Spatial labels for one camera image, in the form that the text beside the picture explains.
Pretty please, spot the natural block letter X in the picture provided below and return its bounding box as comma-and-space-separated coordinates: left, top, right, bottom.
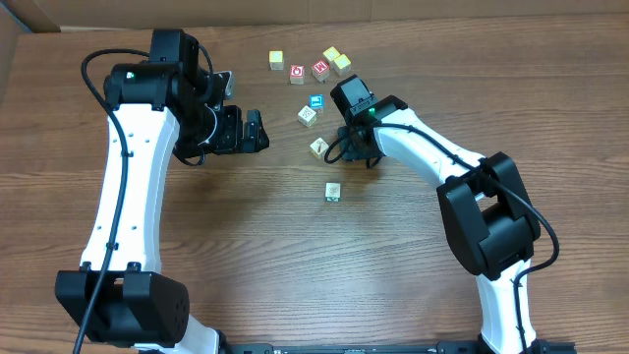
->
310, 138, 329, 159

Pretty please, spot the natural block swirl picture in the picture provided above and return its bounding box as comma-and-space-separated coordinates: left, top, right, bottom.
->
324, 183, 341, 202

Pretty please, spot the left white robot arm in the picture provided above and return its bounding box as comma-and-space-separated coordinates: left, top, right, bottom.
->
55, 29, 269, 353

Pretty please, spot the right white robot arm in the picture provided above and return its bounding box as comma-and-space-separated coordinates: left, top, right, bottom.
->
330, 75, 543, 353

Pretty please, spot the natural block letter W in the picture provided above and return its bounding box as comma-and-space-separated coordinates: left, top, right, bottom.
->
298, 105, 316, 127

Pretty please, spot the blue block letter L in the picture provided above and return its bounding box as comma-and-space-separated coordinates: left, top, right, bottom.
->
309, 94, 325, 112

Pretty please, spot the red block letter O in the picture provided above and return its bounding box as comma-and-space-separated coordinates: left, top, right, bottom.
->
289, 65, 305, 85

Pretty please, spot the yellow block far left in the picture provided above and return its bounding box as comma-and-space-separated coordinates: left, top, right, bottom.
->
268, 50, 284, 71

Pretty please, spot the yellow block letter C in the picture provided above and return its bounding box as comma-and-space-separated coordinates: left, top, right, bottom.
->
333, 54, 352, 76

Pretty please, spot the red block letter M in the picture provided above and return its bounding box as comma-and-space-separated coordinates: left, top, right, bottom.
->
312, 60, 330, 83

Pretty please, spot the yellow block letter G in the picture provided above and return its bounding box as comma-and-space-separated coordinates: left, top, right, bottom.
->
322, 46, 340, 67

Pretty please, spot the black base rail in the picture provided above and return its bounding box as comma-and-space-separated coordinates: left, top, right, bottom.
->
225, 340, 576, 354

